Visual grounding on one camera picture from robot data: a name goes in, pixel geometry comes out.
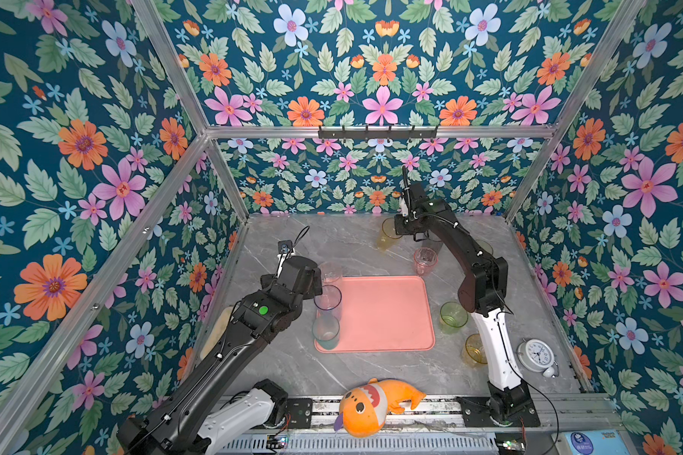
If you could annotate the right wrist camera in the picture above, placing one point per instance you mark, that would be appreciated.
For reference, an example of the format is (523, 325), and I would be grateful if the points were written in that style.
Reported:
(413, 199)

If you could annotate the pink plastic tray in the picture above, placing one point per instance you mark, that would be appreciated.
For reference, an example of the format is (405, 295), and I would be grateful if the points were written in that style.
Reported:
(383, 314)

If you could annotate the yellow tall cup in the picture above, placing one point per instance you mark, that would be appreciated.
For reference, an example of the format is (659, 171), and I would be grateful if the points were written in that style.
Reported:
(388, 235)

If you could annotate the white round object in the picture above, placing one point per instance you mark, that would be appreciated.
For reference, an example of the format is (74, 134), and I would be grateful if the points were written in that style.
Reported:
(538, 357)

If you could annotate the teal frosted cup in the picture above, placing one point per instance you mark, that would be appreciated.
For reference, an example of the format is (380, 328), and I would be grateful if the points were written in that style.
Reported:
(326, 332)

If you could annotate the grey smoky cup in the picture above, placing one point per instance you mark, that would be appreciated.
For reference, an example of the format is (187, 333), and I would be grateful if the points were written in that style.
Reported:
(433, 243)

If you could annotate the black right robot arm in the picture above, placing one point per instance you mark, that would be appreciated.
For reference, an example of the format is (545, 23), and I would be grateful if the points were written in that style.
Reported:
(482, 294)

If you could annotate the white vented cable duct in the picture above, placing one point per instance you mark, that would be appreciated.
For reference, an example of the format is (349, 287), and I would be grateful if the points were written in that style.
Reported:
(328, 443)

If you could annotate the orange plush toy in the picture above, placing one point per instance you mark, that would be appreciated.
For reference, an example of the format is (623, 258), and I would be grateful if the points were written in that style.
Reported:
(363, 411)

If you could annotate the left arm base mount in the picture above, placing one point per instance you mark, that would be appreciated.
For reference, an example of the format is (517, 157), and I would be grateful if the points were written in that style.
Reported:
(286, 411)

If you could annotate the short green cup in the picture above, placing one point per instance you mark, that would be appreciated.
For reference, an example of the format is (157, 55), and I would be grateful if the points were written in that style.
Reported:
(452, 317)

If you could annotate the pink short cup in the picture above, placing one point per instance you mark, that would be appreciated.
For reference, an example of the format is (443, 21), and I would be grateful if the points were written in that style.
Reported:
(425, 260)

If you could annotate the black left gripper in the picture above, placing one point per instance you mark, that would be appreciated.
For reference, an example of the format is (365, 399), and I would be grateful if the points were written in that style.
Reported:
(310, 289)

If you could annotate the clear transparent cup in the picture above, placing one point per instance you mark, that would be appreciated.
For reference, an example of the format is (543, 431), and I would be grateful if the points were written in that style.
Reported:
(332, 274)

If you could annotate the black hook rail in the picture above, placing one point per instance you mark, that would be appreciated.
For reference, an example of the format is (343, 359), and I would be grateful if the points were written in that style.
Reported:
(400, 133)

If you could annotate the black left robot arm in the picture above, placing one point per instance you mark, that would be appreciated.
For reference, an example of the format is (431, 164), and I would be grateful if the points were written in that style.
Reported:
(257, 319)

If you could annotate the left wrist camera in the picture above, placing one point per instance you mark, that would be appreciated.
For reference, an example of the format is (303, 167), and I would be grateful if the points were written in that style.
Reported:
(285, 250)

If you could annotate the beige sponge brush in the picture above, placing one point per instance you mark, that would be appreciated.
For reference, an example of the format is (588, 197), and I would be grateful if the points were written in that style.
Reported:
(217, 332)

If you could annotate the short yellow cup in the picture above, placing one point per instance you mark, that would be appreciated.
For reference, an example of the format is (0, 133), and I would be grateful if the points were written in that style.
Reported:
(473, 352)

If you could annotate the blue white box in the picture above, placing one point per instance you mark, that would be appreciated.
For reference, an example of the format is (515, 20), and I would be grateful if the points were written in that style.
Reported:
(591, 442)

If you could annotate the tall light green cup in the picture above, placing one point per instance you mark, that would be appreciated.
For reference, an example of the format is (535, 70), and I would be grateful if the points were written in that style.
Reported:
(485, 246)

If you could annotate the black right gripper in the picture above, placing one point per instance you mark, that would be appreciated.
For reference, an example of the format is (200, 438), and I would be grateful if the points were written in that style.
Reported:
(408, 225)

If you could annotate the blue transparent cup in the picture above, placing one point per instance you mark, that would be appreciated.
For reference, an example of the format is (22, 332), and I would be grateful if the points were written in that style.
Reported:
(330, 302)

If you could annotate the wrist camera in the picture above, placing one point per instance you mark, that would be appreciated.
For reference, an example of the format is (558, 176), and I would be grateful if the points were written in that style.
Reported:
(413, 199)
(285, 250)

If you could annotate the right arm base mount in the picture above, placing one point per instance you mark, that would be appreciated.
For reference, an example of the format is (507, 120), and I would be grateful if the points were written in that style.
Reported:
(502, 408)

